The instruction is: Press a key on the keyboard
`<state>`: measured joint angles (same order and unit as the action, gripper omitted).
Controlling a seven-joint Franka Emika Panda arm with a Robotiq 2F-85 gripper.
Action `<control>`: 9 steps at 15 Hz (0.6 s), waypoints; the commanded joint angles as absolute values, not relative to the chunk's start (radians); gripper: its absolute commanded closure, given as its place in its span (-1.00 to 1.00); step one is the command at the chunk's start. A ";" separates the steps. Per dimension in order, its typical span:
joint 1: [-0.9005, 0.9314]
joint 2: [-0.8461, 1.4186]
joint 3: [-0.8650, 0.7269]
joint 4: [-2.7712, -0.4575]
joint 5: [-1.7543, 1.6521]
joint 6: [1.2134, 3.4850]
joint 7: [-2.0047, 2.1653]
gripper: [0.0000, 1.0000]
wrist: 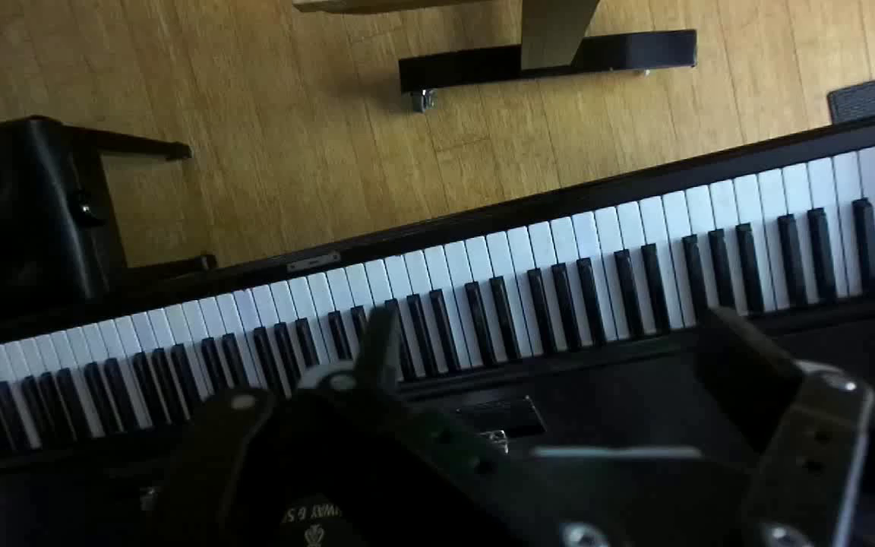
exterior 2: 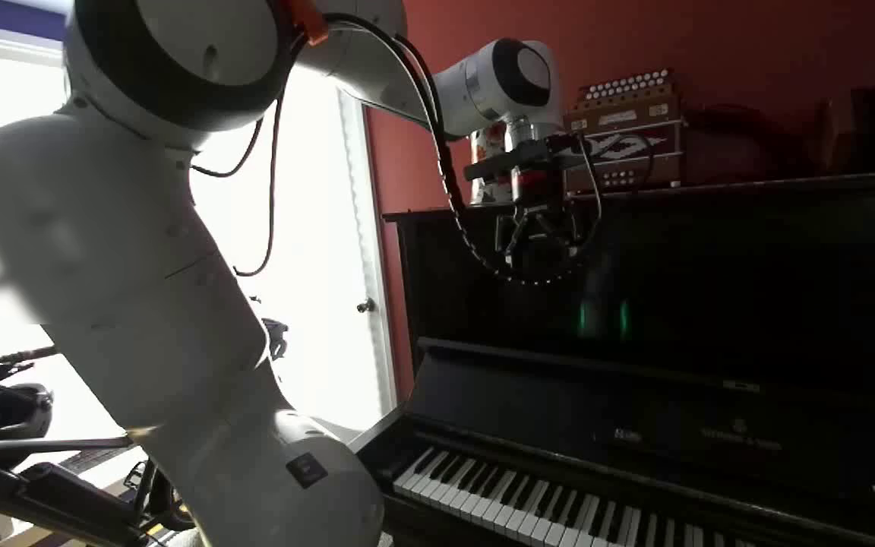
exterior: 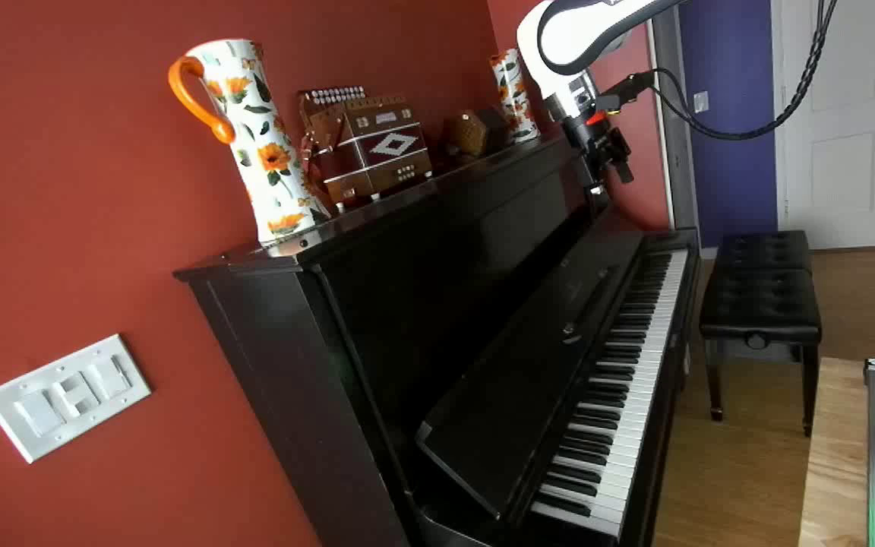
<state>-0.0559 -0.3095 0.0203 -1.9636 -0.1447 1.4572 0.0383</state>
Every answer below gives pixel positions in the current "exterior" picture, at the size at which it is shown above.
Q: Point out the small floral ceramic vase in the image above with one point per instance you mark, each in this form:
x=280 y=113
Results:
x=514 y=94

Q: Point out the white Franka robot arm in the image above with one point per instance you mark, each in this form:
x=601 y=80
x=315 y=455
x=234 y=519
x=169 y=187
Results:
x=579 y=31

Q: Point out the black tufted piano bench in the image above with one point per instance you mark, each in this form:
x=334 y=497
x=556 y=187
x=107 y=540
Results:
x=761 y=290

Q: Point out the white panel door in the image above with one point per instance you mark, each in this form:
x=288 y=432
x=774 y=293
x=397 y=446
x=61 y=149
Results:
x=851 y=132

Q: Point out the brown wooden concertina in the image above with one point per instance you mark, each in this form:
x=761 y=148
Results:
x=469 y=135

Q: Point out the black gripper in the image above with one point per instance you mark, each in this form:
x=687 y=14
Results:
x=601 y=135

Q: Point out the small white wall switch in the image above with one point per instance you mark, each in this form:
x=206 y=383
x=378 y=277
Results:
x=701 y=101

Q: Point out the white multi light switch plate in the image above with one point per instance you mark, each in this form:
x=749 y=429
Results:
x=69 y=396

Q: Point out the light wooden table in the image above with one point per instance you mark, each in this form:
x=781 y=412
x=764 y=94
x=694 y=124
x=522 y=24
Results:
x=835 y=458

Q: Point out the black piano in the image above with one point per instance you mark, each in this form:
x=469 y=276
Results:
x=478 y=335

